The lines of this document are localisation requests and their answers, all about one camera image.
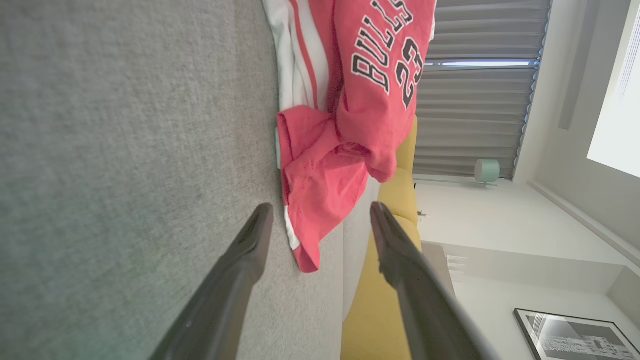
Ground red shorts with white band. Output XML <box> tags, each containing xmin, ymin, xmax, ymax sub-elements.
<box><xmin>276</xmin><ymin>105</ymin><xmax>372</xmax><ymax>274</ymax></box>

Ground grey pleated curtain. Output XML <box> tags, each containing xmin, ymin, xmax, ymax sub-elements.
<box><xmin>412</xmin><ymin>0</ymin><xmax>552</xmax><ymax>181</ymax></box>

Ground small yellow sofa backrest cushion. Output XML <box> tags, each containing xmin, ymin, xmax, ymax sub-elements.
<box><xmin>395</xmin><ymin>115</ymin><xmax>419</xmax><ymax>173</ymax></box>
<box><xmin>377</xmin><ymin>167</ymin><xmax>419</xmax><ymax>227</ymax></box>

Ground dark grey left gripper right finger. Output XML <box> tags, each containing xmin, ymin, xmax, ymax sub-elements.
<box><xmin>370</xmin><ymin>201</ymin><xmax>501</xmax><ymax>360</ymax></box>

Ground wide yellow sofa backrest cushion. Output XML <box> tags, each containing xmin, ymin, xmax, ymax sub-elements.
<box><xmin>340</xmin><ymin>215</ymin><xmax>424</xmax><ymax>360</ymax></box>

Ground black framed picture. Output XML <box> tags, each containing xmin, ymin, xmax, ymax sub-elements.
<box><xmin>513</xmin><ymin>308</ymin><xmax>640</xmax><ymax>360</ymax></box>

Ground mint green lamp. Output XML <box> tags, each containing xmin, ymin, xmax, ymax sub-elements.
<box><xmin>474</xmin><ymin>158</ymin><xmax>501</xmax><ymax>189</ymax></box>

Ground large grey sofa ottoman cushion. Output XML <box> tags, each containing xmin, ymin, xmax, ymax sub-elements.
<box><xmin>0</xmin><ymin>0</ymin><xmax>346</xmax><ymax>360</ymax></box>

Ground red Bulls basketball jersey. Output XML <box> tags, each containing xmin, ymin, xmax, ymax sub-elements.
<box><xmin>262</xmin><ymin>0</ymin><xmax>438</xmax><ymax>184</ymax></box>

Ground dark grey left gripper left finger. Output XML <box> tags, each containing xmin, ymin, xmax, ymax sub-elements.
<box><xmin>150</xmin><ymin>202</ymin><xmax>274</xmax><ymax>360</ymax></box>

